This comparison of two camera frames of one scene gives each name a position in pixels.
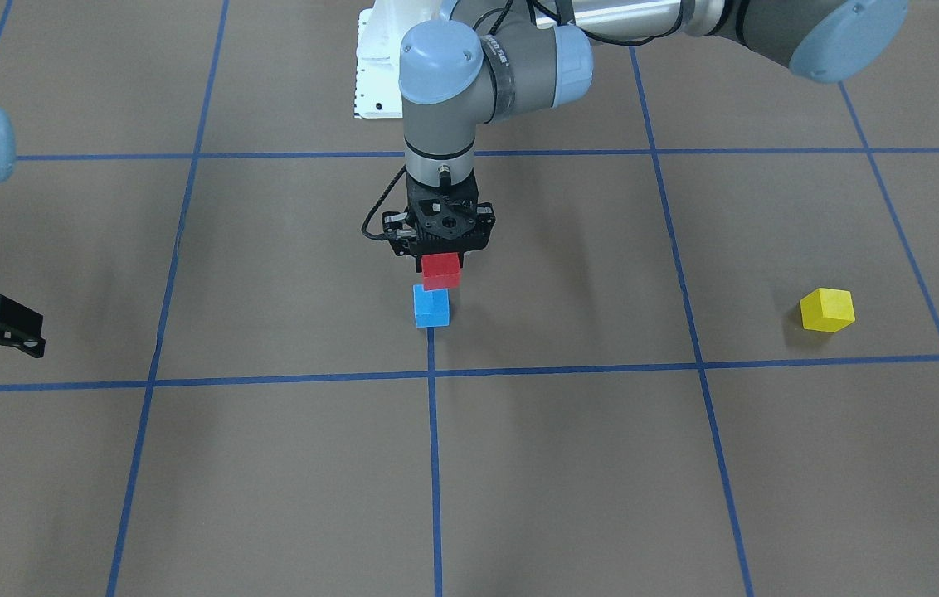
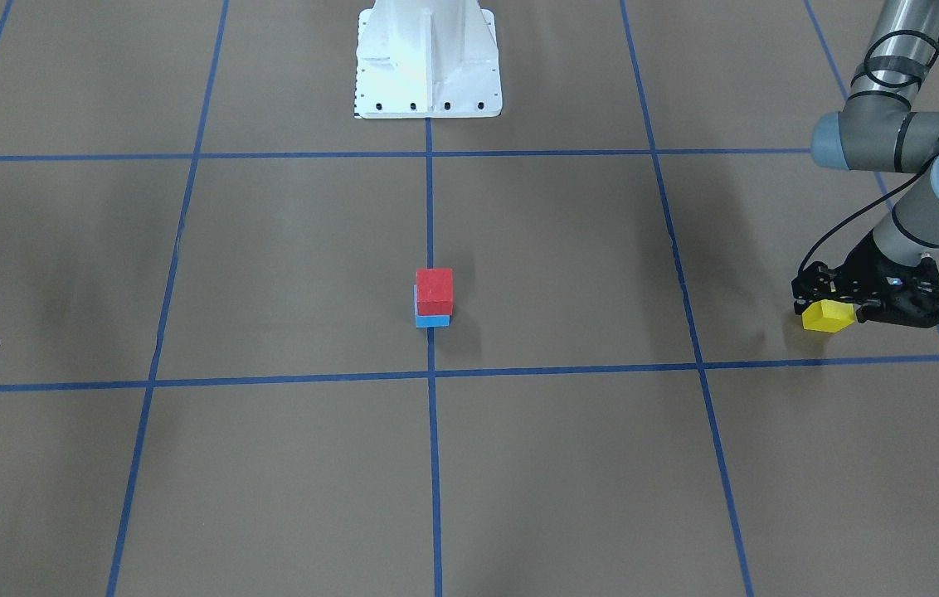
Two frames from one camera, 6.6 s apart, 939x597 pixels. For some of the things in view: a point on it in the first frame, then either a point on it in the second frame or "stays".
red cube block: x=441 y=271 → x=434 y=291
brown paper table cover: x=735 y=332 stays
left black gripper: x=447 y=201 → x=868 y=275
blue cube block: x=431 y=308 stays
